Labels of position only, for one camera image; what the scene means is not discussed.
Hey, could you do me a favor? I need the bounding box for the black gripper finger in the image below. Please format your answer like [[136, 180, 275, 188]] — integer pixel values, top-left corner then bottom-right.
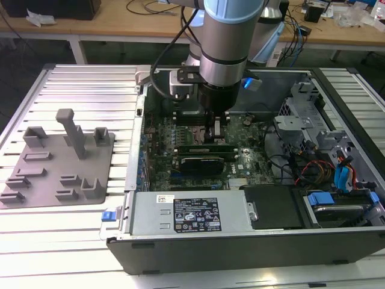
[[214, 111, 230, 142], [204, 110, 215, 142]]

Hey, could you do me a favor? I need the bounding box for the clear plastic bag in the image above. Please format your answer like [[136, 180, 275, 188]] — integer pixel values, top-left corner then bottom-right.
[[335, 5, 374, 28]]

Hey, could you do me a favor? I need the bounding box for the small black box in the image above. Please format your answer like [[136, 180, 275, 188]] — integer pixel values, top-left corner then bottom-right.
[[303, 5, 325, 22]]

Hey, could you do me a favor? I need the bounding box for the crumpled white paper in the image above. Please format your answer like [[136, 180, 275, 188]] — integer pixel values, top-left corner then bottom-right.
[[25, 8, 57, 28]]

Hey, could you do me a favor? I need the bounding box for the blue hanging cable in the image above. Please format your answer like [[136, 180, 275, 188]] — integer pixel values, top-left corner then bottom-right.
[[295, 17, 305, 66]]

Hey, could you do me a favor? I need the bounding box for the black open PC case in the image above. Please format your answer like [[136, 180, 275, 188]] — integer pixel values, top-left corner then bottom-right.
[[99, 64, 385, 276]]

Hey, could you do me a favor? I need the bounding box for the black RAM slot bank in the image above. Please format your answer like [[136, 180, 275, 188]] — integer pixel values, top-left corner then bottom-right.
[[174, 110, 206, 126]]

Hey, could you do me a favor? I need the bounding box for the metal drive cage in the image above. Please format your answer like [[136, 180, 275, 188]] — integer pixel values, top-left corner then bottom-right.
[[273, 81, 356, 157]]

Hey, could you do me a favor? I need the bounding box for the silver chipset heat sink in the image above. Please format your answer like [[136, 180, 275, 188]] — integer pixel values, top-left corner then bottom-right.
[[228, 177, 252, 190]]

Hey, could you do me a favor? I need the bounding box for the black wire loop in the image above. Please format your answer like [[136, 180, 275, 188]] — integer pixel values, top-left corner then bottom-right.
[[263, 154, 291, 182]]

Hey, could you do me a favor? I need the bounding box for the black plastic shroud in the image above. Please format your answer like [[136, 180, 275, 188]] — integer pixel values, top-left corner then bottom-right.
[[242, 185, 305, 231]]

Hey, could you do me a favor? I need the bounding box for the wooden desk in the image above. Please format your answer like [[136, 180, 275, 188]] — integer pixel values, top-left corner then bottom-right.
[[0, 0, 385, 46]]

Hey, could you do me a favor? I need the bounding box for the grey parts rack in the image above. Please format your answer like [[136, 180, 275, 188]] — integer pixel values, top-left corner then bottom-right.
[[0, 109, 117, 209]]

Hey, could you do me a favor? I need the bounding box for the large black box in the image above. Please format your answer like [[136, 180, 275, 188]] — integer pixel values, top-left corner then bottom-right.
[[8, 0, 102, 21]]

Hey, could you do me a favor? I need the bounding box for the black camera cable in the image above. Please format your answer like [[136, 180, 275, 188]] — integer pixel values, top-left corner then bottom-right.
[[150, 8, 206, 99]]

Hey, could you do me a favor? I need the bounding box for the black graphics card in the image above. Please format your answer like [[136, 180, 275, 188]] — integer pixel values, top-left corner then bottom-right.
[[179, 156, 225, 176]]

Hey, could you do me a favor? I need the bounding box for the red yellow wire bundle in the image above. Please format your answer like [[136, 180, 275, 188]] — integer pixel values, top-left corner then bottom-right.
[[296, 161, 335, 186]]

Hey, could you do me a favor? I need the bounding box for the hard disk in blue carrier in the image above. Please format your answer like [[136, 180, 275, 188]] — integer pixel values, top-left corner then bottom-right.
[[303, 190, 379, 229]]

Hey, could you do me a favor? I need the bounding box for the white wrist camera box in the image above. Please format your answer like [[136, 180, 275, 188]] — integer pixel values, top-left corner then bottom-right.
[[168, 69, 200, 101]]

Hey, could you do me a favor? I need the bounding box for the blue flat wire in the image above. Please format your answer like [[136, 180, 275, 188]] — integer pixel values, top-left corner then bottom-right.
[[333, 164, 344, 193], [342, 164, 354, 193]]

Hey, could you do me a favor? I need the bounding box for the grey power supply unit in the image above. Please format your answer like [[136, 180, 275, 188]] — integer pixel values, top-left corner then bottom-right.
[[129, 191, 252, 237]]

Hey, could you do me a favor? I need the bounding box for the green motherboard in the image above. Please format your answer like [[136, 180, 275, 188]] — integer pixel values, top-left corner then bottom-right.
[[143, 116, 276, 192]]

